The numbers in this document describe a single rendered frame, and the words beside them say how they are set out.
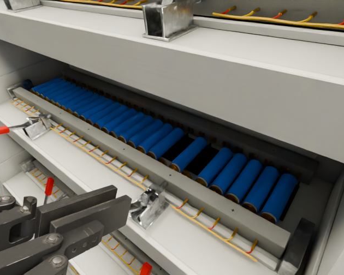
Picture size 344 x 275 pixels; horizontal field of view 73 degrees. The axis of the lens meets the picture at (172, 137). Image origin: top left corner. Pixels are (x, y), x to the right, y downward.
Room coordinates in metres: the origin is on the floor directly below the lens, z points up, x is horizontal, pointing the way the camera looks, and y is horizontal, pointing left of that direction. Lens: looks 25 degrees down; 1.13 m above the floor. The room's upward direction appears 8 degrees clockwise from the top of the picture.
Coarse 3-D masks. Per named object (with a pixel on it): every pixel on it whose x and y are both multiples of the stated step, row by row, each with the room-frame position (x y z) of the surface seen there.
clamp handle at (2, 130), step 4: (28, 120) 0.35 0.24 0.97; (20, 124) 0.34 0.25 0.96; (24, 124) 0.34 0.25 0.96; (28, 124) 0.35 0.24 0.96; (0, 128) 0.31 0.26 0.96; (4, 128) 0.32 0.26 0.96; (8, 128) 0.32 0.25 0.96; (12, 128) 0.32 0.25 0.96; (16, 128) 0.33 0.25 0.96; (20, 128) 0.33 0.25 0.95; (0, 132) 0.31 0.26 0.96; (4, 132) 0.31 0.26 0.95; (8, 132) 0.32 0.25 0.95
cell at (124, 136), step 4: (148, 116) 0.36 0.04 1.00; (140, 120) 0.35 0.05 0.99; (144, 120) 0.35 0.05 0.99; (148, 120) 0.35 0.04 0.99; (152, 120) 0.36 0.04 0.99; (136, 124) 0.34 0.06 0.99; (140, 124) 0.34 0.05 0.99; (144, 124) 0.35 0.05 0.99; (148, 124) 0.35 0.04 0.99; (128, 128) 0.33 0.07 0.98; (132, 128) 0.33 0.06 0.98; (136, 128) 0.33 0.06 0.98; (140, 128) 0.34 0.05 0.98; (124, 132) 0.32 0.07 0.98; (128, 132) 0.32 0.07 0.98; (132, 132) 0.33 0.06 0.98; (136, 132) 0.33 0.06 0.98; (124, 136) 0.32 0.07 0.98; (128, 136) 0.32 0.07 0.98; (132, 136) 0.32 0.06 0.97; (124, 140) 0.32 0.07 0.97
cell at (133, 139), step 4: (156, 120) 0.35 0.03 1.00; (160, 120) 0.35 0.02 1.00; (152, 124) 0.34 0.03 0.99; (156, 124) 0.34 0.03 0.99; (160, 124) 0.35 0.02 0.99; (144, 128) 0.33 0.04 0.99; (148, 128) 0.33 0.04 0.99; (152, 128) 0.33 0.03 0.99; (156, 128) 0.34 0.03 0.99; (140, 132) 0.32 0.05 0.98; (144, 132) 0.32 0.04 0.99; (148, 132) 0.33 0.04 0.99; (152, 132) 0.33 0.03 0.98; (136, 136) 0.31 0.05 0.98; (140, 136) 0.31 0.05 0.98; (144, 136) 0.32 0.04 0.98; (148, 136) 0.32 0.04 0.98; (128, 140) 0.31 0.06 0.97; (132, 140) 0.30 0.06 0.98; (136, 140) 0.31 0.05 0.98; (140, 140) 0.31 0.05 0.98; (136, 144) 0.30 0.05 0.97
